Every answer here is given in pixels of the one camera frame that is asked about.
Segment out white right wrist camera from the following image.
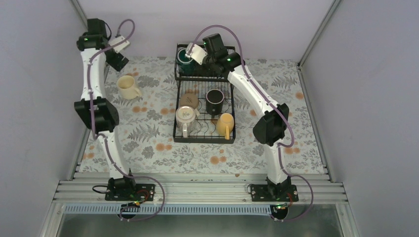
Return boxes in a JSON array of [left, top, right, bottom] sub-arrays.
[[185, 42, 208, 65]]

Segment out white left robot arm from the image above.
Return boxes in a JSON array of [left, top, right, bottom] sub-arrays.
[[74, 18, 138, 200]]

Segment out dark green ceramic mug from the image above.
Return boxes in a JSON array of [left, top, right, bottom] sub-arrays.
[[176, 48, 196, 76]]

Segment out floral patterned table mat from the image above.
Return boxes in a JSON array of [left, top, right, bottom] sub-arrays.
[[79, 56, 325, 175]]

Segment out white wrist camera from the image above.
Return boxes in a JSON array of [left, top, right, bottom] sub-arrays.
[[109, 36, 130, 53], [185, 42, 208, 65]]

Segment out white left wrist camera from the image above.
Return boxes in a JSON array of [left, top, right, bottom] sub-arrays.
[[109, 36, 130, 53]]

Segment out black mug white rim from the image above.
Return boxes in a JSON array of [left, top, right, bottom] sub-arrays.
[[206, 89, 225, 119]]

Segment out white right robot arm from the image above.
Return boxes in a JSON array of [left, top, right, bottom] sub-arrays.
[[203, 34, 291, 201]]

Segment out yellow ceramic mug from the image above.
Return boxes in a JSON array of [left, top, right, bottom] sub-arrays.
[[216, 113, 235, 140]]

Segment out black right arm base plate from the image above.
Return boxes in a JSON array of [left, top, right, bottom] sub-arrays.
[[248, 184, 299, 202]]

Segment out beige and white mug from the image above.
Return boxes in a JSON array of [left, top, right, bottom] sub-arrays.
[[179, 93, 199, 109]]

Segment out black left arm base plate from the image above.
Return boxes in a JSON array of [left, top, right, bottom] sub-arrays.
[[105, 184, 156, 202]]

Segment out cream ribbed ceramic mug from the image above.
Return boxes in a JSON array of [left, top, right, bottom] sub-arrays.
[[117, 75, 142, 100]]

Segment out floral iridescent white mug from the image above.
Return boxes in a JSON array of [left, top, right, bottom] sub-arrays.
[[175, 106, 200, 138]]

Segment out black wire dish rack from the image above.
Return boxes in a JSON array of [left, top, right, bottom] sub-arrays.
[[172, 44, 236, 144]]

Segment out aluminium mounting rail frame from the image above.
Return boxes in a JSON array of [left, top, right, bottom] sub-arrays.
[[39, 0, 361, 237]]

